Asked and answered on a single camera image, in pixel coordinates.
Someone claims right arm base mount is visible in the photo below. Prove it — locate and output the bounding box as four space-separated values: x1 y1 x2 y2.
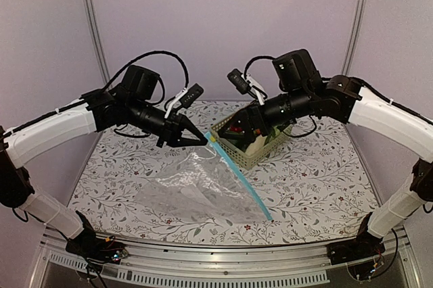
326 212 385 281

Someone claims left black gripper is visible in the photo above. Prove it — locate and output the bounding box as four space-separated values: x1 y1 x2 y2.
127 97 208 148

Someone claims left aluminium frame post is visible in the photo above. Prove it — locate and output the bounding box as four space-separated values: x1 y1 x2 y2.
83 0 110 83

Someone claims beige perforated plastic basket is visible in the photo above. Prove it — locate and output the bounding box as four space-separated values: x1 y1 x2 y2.
210 114 289 170

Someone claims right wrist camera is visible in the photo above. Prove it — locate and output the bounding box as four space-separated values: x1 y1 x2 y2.
227 68 268 105

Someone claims white toy radish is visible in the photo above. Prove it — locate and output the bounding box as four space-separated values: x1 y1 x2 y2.
244 127 288 156

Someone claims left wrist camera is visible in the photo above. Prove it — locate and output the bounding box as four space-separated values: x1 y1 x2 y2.
164 83 204 119

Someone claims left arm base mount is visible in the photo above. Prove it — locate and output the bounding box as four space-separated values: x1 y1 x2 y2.
66 211 129 264

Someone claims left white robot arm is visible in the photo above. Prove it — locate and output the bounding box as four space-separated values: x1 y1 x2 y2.
1 65 207 257

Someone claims aluminium frame post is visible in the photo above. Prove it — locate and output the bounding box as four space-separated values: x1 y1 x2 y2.
83 0 110 83
341 0 367 76

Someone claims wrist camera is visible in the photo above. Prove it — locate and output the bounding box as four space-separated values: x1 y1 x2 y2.
227 68 268 105
164 83 204 119

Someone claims right aluminium frame post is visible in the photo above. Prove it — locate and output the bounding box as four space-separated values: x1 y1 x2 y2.
341 0 367 76

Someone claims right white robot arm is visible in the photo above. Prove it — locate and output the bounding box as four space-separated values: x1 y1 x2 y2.
218 49 432 258

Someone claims floral table mat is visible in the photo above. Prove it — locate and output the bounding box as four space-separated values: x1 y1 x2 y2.
69 118 378 245

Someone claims clear zip top bag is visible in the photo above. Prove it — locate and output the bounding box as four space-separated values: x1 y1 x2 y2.
135 132 273 223

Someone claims red toy pepper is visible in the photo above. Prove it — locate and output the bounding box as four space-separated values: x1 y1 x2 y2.
229 124 244 133

